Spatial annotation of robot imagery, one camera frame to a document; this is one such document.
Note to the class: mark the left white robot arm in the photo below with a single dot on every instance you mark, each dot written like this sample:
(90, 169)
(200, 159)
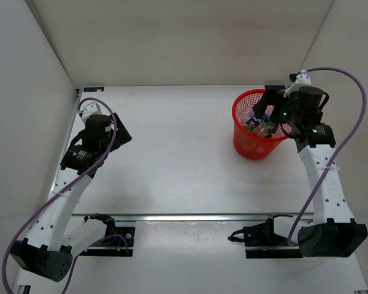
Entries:
(47, 250)

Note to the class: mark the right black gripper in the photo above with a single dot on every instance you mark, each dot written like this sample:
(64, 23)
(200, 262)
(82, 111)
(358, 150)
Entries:
(269, 99)

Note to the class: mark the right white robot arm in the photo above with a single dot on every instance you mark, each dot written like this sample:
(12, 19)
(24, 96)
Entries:
(333, 231)

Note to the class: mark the blue label clear bottle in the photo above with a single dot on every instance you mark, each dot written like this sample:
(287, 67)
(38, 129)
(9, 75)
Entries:
(258, 127)

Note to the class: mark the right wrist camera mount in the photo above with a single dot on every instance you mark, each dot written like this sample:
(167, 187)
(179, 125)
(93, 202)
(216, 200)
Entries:
(298, 79)

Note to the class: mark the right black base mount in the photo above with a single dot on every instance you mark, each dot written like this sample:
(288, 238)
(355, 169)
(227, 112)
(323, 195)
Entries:
(262, 243)

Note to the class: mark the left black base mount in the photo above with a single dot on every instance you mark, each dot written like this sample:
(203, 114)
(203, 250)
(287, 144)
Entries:
(115, 246)

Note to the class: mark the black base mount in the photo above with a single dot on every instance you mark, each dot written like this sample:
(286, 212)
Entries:
(262, 243)
(115, 246)

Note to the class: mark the red mesh plastic bin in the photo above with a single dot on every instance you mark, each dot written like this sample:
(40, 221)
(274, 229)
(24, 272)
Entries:
(245, 141)

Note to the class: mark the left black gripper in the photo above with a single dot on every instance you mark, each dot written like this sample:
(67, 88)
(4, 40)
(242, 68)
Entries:
(122, 136)

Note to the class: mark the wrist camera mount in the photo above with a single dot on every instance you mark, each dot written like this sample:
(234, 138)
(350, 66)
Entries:
(298, 79)
(90, 108)

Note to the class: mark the small black cap bottle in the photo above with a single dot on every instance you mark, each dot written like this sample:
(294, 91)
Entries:
(246, 114)

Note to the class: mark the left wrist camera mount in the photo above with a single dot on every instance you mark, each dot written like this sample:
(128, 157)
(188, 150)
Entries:
(90, 108)

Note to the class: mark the left table label sticker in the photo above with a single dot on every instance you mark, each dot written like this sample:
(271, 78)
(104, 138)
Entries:
(93, 89)

